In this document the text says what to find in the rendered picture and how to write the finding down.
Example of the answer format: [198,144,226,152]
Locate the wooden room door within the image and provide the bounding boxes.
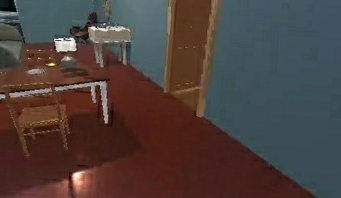
[160,0,220,119]

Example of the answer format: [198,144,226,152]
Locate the white side table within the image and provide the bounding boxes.
[86,23,132,70]

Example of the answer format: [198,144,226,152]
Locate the dark flat pan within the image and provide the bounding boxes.
[61,66,90,79]

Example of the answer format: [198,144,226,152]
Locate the grey bowl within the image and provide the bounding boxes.
[60,55,77,64]

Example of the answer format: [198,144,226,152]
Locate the tall dried plant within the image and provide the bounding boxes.
[102,0,113,26]

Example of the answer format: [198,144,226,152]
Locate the dark red house plant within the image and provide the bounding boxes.
[69,10,99,44]

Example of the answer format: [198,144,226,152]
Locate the white box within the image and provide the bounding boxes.
[53,36,79,54]

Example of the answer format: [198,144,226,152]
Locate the wooden chair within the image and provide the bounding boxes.
[0,78,74,162]

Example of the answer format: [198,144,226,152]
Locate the white plate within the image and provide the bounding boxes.
[25,67,47,77]

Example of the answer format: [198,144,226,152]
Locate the brown table with white legs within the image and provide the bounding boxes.
[0,44,115,133]

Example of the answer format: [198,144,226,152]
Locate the grey sofa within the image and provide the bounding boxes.
[0,22,25,73]

